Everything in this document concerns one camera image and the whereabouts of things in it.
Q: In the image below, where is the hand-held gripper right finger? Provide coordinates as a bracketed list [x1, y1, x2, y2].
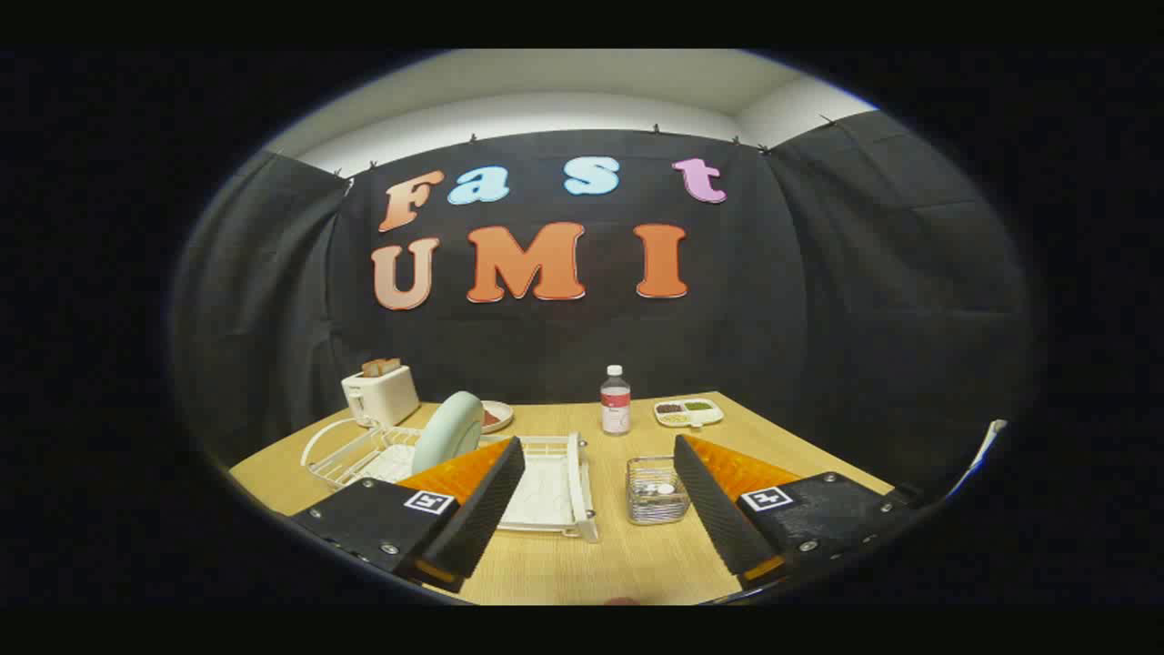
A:
[673, 434, 921, 590]

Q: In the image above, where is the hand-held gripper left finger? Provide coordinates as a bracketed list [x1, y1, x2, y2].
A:
[289, 436, 527, 594]

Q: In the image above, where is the metal wire basket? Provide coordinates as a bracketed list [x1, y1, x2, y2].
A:
[626, 456, 690, 526]

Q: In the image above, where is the white wire dish rack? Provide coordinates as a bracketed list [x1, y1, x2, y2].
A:
[300, 417, 601, 544]

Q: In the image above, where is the pale green plate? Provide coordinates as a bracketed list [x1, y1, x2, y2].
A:
[411, 391, 485, 476]

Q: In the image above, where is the white divided snack tray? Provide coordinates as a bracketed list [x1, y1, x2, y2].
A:
[653, 398, 725, 428]

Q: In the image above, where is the white toaster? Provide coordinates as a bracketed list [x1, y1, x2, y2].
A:
[341, 365, 421, 428]

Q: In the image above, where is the clear bottle with red label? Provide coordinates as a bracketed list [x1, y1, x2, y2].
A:
[600, 365, 632, 437]

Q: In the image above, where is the black backdrop cloth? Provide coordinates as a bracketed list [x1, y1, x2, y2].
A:
[173, 111, 1033, 497]

